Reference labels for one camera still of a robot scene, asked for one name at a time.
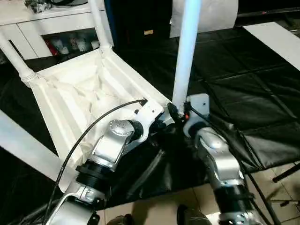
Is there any white cushion with badge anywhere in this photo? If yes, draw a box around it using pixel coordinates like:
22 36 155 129
169 0 239 38

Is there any white plastic table top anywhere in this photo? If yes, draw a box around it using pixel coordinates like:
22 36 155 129
21 46 182 194

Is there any white flat board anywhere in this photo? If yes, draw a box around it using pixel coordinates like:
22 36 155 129
243 22 300 72

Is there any grey bag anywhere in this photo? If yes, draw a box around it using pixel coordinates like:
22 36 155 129
50 0 90 7

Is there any white cabinet with glass doors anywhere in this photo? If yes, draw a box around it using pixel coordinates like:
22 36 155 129
0 0 114 60

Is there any black cabinet with yellow label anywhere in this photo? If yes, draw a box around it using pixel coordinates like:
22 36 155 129
105 0 175 51

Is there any black flat television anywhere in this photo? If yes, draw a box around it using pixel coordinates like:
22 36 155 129
237 0 300 19

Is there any cluster of small bottles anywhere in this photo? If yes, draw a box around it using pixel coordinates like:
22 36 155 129
45 32 101 56

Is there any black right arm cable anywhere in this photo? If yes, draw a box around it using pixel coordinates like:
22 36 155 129
188 107 282 225

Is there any white plastic table leg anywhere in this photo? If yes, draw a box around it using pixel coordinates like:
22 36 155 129
171 0 203 117
0 110 65 182
0 30 37 84
88 0 114 52

